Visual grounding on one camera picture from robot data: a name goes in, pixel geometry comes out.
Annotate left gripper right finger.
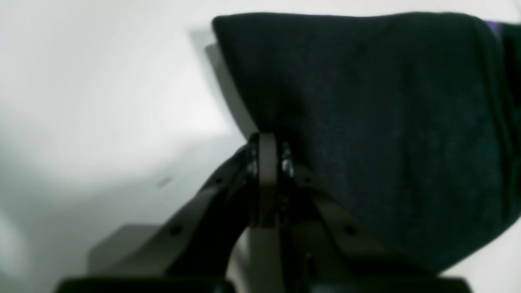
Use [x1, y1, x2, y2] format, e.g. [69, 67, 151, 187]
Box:
[280, 142, 471, 293]

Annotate black T-shirt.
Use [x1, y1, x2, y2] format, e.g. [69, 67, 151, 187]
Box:
[212, 13, 521, 273]

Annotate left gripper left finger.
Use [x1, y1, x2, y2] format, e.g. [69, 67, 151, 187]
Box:
[56, 132, 279, 293]

